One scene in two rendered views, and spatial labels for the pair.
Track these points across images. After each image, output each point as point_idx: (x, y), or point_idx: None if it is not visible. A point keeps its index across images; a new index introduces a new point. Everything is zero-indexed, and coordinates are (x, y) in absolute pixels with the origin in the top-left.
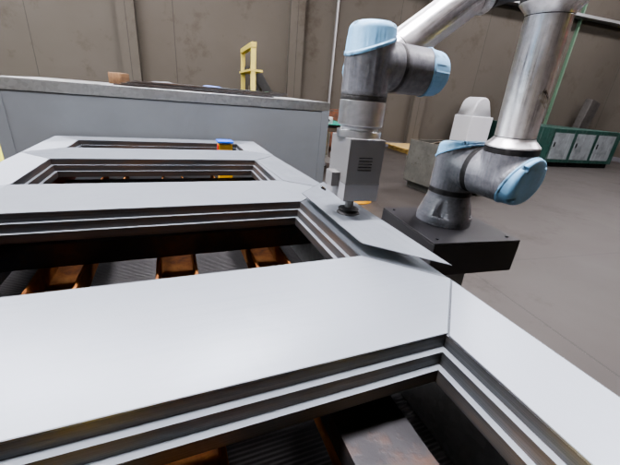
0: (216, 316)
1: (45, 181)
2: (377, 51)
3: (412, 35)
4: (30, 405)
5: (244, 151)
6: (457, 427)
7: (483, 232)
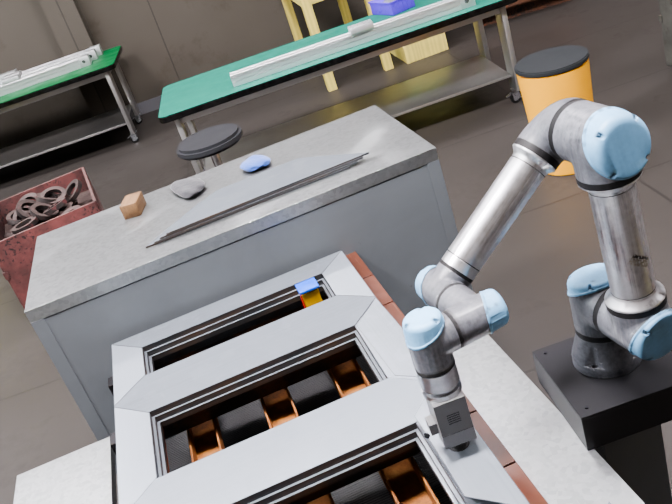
0: None
1: (163, 446)
2: (429, 347)
3: (472, 252)
4: None
5: (337, 299)
6: None
7: (656, 371)
